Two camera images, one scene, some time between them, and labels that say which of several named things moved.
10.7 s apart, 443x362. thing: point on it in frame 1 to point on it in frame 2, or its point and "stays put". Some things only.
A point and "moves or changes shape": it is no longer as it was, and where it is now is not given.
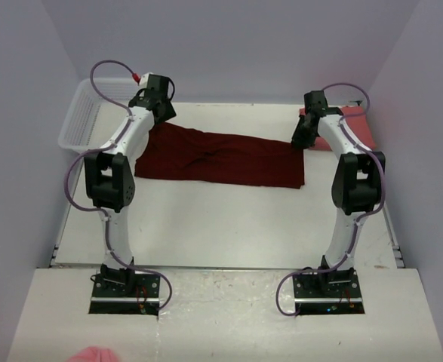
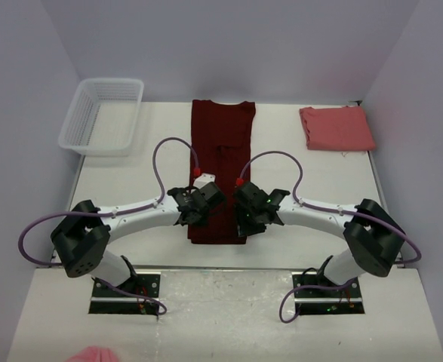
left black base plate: x=125 y=293 stays put
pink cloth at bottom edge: x=94 y=354 stays put
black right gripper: x=302 y=134 to x=247 y=227
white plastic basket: x=91 y=122 stays put
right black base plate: x=323 y=293 stays put
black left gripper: x=167 y=113 to x=194 y=217
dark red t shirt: x=167 y=151 moves or changes shape
